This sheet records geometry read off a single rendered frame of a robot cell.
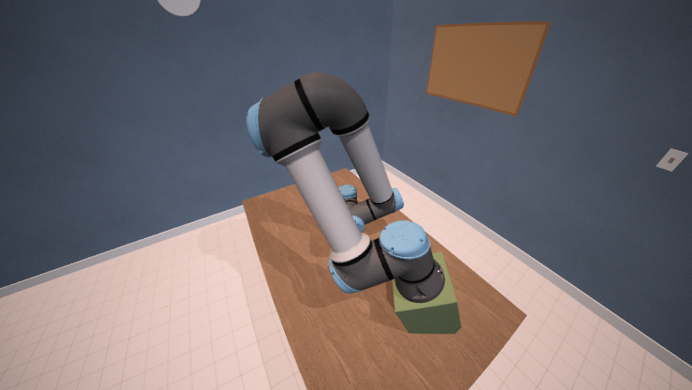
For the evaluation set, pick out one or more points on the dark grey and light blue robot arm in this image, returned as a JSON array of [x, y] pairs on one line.
[[284, 126]]

